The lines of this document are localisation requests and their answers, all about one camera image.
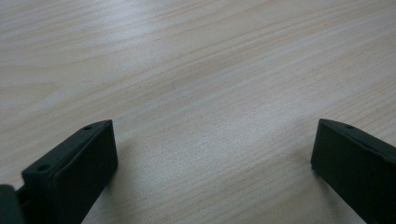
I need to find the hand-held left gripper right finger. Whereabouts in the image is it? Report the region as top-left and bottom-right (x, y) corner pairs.
(310, 118), (396, 224)

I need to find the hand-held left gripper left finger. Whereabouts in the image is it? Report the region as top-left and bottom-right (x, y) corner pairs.
(16, 119), (120, 224)

